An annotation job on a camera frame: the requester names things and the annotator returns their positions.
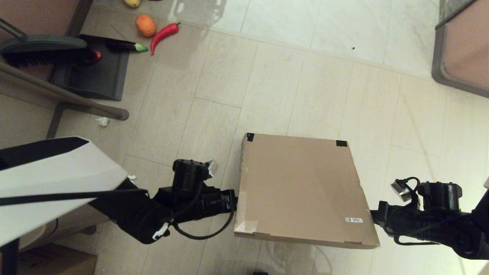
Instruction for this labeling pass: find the brown cardboard shoe box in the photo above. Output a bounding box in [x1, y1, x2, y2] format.
[234, 133, 381, 249]

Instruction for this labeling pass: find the brown plastic trash bin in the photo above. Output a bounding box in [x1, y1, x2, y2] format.
[17, 199, 115, 251]

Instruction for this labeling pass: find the black dustpan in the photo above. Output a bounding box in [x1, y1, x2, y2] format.
[50, 34, 130, 101]

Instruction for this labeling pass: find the red toy chili pepper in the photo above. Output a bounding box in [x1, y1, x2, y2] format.
[150, 22, 180, 56]

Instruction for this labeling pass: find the dark toy eggplant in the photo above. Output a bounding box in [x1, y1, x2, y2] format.
[105, 39, 149, 52]

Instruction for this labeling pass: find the orange toy fruit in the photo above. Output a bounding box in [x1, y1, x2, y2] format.
[135, 14, 157, 37]

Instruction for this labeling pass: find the brown table with grey rim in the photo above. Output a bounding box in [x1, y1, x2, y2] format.
[431, 0, 489, 99]

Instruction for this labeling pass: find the closed brown cardboard carton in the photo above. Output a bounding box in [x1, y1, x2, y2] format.
[17, 243, 98, 275]

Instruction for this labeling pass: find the black broom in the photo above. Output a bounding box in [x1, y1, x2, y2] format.
[0, 18, 94, 68]

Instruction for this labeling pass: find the brown furniture panel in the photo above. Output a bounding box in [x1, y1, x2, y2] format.
[0, 0, 94, 37]

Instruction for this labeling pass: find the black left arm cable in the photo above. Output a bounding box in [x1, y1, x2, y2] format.
[0, 180, 235, 240]

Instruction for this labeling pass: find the brown metal furniture frame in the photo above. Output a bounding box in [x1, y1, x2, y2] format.
[0, 61, 130, 140]

